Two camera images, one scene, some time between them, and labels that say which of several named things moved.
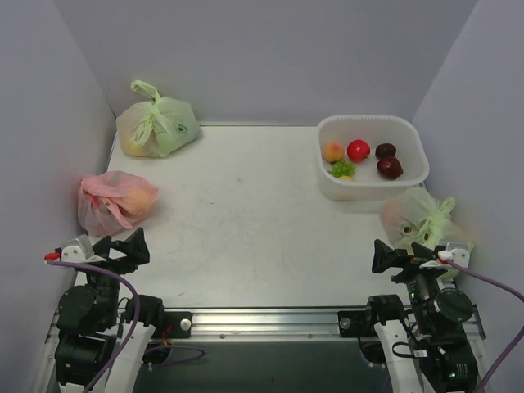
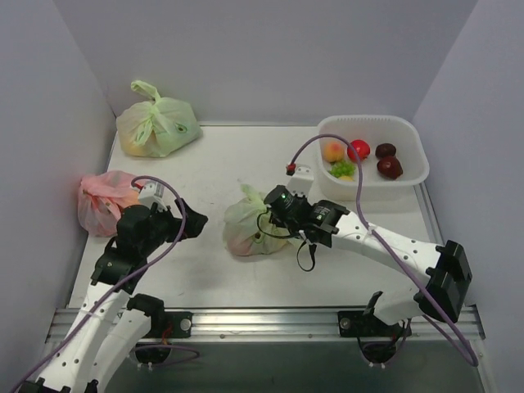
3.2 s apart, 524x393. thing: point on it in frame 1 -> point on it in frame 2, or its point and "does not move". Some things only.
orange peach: (334, 151) does not move
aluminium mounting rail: (268, 325) does not move
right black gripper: (405, 264) -> (272, 210)
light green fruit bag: (414, 216) -> (247, 230)
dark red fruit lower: (390, 167) does not move
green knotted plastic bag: (157, 127) does not move
